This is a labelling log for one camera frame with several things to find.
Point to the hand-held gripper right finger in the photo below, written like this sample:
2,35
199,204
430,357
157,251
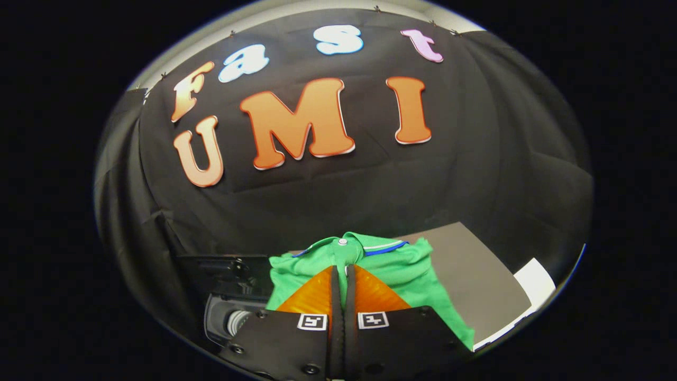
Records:
391,349

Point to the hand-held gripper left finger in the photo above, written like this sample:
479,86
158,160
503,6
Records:
296,349

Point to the black washing machine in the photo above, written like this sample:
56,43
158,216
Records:
222,317

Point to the green polo shirt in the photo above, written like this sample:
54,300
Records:
407,270

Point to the white object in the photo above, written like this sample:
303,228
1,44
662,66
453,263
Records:
537,280

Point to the row of black cloth clips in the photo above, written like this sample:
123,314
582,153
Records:
377,8

